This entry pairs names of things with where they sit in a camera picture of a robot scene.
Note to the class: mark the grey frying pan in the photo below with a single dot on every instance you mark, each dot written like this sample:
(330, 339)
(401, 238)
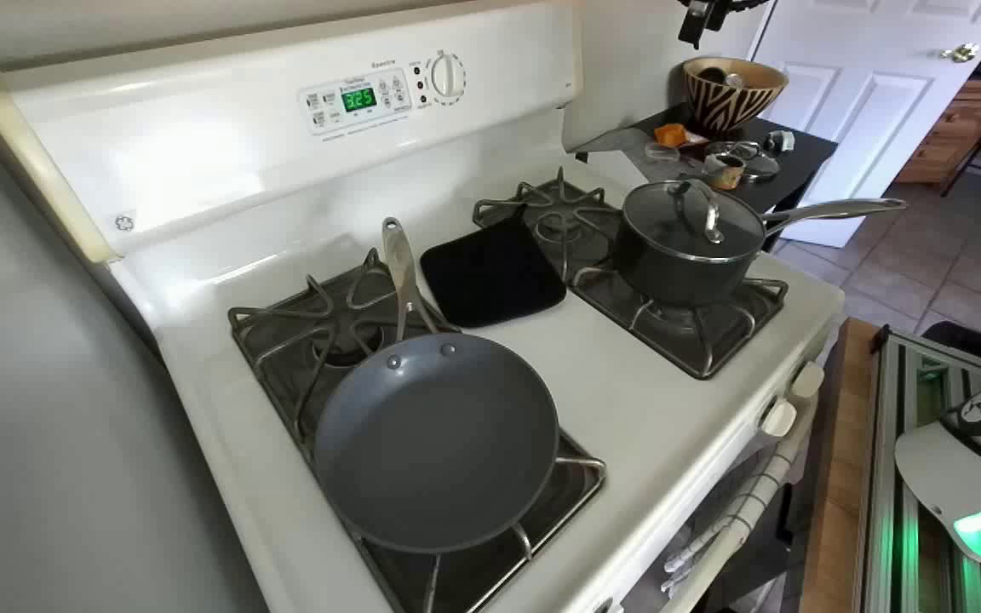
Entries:
(436, 444)

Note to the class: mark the patterned wooden bowl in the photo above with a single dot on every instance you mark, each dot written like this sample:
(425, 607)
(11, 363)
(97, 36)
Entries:
(722, 97)

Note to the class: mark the white gas stove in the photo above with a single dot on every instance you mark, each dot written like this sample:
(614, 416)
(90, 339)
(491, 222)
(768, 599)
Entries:
(233, 172)

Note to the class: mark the wooden board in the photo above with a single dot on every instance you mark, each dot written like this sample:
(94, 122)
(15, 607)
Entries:
(839, 514)

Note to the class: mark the black side table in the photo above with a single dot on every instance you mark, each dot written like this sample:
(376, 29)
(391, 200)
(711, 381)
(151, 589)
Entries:
(773, 180)

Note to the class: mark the left black burner grate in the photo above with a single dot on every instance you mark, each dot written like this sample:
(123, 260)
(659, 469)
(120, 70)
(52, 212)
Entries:
(304, 346)

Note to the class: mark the white door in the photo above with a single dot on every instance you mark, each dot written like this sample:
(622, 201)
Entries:
(869, 77)

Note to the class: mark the dark grey saucepan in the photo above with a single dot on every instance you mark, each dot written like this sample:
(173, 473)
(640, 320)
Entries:
(684, 280)

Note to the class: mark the glass pot lid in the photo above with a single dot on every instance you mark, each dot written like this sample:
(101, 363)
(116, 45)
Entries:
(688, 218)

